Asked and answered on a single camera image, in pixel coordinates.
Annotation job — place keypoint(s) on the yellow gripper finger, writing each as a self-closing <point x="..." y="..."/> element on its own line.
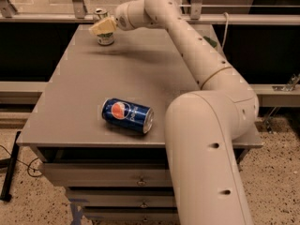
<point x="104" y="26"/>

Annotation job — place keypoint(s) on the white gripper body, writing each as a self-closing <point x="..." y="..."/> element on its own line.
<point x="121" y="19"/>

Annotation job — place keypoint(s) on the white green 7up can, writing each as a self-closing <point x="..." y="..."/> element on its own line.
<point x="103" y="39"/>

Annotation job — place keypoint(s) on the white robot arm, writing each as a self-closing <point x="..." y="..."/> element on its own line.
<point x="200" y="126"/>

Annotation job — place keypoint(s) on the blue pepsi can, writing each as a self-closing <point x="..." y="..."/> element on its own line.
<point x="129" y="115"/>

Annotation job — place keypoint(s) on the green yellow sponge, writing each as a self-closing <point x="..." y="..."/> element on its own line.
<point x="213" y="43"/>

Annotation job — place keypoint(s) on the top grey drawer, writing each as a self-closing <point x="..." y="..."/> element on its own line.
<point x="77" y="175"/>

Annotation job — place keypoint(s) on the grey drawer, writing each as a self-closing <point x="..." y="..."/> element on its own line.
<point x="77" y="175"/>
<point x="131" y="214"/>
<point x="122" y="198"/>

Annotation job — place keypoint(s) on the grey drawer cabinet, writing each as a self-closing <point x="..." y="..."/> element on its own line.
<point x="142" y="67"/>

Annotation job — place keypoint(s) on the middle grey drawer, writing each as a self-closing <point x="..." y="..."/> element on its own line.
<point x="122" y="198"/>

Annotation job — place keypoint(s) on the bottom grey drawer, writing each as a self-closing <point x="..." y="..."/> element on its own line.
<point x="131" y="214"/>

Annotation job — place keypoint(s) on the black floor stand leg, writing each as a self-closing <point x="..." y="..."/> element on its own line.
<point x="9" y="164"/>

